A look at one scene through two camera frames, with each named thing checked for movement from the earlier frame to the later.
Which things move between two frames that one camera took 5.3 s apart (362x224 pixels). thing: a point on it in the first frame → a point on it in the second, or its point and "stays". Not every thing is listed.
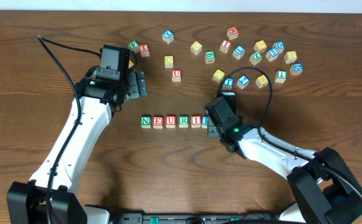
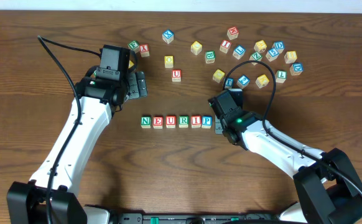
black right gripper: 212,130 → 218,126
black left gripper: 137,84 stays
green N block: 145,122 stays
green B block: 209,56 stays
